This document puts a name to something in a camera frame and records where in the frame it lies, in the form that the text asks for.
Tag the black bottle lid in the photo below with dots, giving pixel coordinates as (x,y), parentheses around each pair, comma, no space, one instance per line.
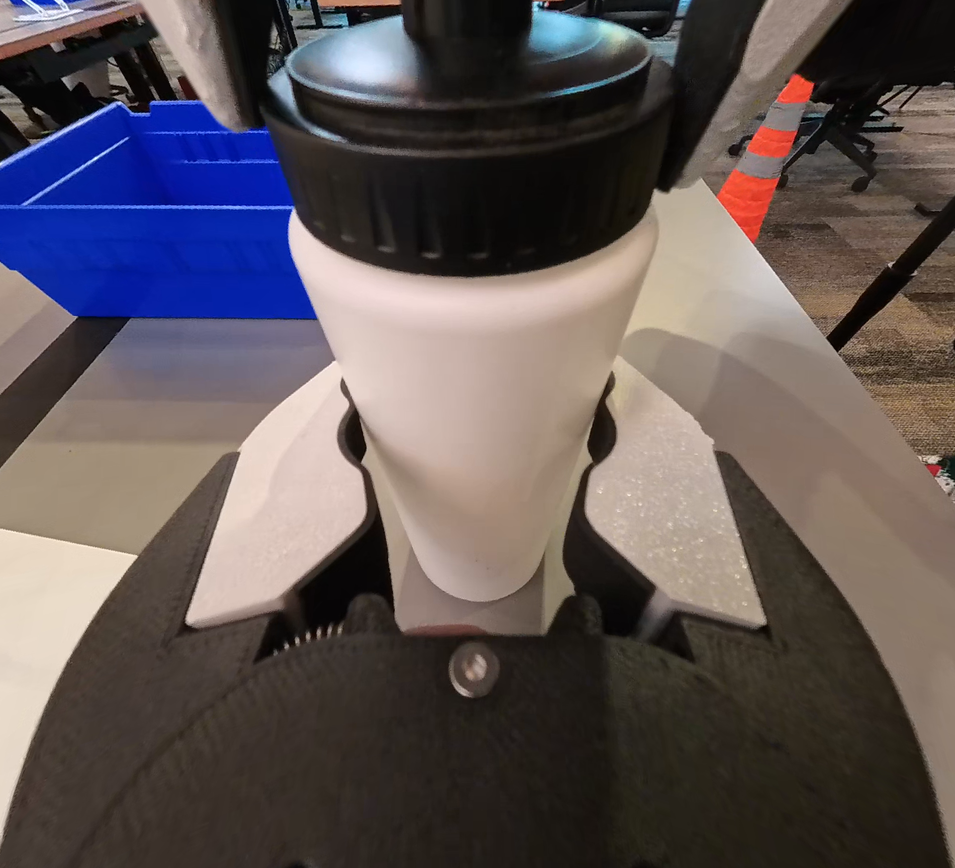
(462,189)

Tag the red green patterned cloth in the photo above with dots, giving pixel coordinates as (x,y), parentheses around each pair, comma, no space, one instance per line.
(938,476)

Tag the blue plastic bin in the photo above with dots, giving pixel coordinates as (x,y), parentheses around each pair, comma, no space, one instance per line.
(149,256)

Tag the black tape strip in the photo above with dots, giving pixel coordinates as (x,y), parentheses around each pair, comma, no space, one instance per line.
(52,383)

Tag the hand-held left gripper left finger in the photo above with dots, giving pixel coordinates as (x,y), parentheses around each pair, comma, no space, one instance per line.
(283,525)

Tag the white plastic bottle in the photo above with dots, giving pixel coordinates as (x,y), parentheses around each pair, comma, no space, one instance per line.
(470,390)

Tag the orange traffic cone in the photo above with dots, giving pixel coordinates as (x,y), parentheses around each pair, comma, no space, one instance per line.
(757,174)

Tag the black table leg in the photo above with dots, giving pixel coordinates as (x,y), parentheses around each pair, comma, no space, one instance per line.
(888,278)

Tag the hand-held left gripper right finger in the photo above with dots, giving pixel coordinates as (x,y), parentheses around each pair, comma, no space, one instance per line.
(671,525)

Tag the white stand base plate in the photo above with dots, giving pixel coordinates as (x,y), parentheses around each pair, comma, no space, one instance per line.
(45,622)

